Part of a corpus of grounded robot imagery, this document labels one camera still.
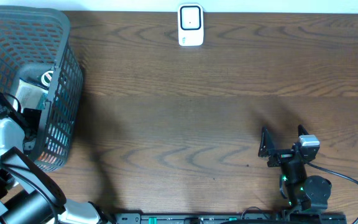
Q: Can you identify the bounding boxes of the cream snack bag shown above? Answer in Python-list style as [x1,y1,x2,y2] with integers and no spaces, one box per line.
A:
[15,80,48,110]

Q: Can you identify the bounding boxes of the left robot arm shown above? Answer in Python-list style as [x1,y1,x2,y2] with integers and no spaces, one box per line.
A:
[0,93,116,224]

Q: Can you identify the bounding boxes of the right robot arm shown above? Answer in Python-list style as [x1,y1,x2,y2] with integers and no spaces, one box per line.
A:
[258,125,332,212]

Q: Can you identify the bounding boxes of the white barcode scanner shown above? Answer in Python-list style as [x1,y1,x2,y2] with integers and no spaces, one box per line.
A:
[177,3,204,47]

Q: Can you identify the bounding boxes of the dark green round-logo packet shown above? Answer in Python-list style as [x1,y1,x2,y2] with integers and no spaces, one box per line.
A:
[37,70,54,88]

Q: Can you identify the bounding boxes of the grey plastic mesh basket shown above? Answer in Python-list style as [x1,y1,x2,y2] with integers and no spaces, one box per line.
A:
[0,6,83,172]

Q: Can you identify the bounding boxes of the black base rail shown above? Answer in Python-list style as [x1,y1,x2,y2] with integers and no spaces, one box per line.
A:
[114,211,347,224]

